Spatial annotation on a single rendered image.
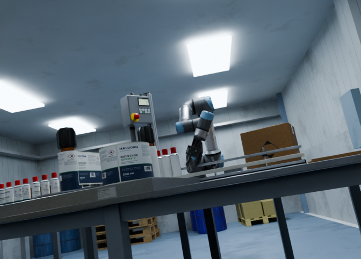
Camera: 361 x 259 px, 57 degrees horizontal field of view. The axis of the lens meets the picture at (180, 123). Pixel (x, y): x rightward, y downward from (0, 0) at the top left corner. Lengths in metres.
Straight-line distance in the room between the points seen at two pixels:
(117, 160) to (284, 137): 1.13
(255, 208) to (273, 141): 5.16
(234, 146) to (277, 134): 6.54
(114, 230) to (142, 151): 0.30
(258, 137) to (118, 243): 1.19
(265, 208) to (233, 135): 2.26
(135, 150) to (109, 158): 0.10
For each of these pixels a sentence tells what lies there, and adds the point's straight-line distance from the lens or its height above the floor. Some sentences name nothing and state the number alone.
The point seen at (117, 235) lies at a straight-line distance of 1.19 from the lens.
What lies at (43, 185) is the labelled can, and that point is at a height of 1.02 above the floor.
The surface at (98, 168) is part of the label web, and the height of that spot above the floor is 0.99.
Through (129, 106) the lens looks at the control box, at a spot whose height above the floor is 1.40.
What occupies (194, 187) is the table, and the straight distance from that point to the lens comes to 1.05.
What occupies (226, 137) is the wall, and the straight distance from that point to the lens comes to 8.61.
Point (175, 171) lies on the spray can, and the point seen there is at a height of 0.94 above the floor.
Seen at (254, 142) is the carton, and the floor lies 1.04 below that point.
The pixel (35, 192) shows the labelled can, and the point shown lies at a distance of 2.42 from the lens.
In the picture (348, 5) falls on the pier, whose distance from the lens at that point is 4.11.
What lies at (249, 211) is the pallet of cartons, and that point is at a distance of 7.16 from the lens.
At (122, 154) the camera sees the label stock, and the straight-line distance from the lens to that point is 1.25.
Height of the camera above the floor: 0.80
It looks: 12 degrees up
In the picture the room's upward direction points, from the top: 10 degrees counter-clockwise
